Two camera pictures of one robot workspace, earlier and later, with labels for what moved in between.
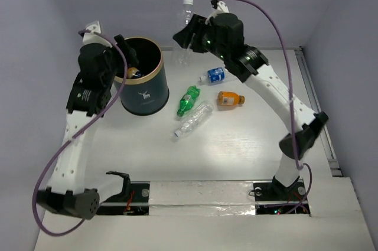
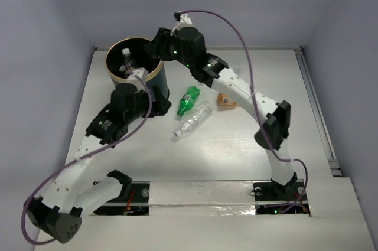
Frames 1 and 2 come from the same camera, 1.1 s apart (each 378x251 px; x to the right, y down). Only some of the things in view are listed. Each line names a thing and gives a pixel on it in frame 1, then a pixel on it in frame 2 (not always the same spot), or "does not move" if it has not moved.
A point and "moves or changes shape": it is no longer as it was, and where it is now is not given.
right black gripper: x=183 y=38 -> x=163 y=41
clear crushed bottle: x=181 y=56 moves or changes shape
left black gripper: x=119 y=53 -> x=160 y=102
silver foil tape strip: x=201 y=198 does not move
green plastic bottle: x=188 y=100 does not move
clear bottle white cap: x=199 y=116 does not move
